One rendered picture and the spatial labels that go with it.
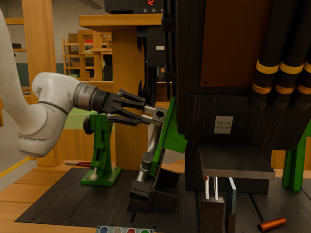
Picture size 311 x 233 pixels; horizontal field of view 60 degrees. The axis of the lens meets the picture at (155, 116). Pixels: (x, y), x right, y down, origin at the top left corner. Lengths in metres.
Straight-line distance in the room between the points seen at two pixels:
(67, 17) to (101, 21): 10.81
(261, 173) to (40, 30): 1.04
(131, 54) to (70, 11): 10.73
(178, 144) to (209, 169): 0.20
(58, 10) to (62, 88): 11.17
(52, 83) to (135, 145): 0.48
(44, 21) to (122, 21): 0.40
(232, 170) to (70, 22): 11.36
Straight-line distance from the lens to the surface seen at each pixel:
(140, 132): 1.20
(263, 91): 0.64
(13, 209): 1.08
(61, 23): 11.95
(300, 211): 1.02
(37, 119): 0.85
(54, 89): 0.92
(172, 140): 0.81
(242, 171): 0.65
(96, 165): 1.06
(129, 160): 1.25
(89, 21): 1.09
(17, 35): 12.81
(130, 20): 1.05
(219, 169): 0.65
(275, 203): 1.04
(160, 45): 1.04
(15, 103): 0.80
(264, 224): 0.87
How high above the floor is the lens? 1.38
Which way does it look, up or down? 12 degrees down
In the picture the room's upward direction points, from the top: straight up
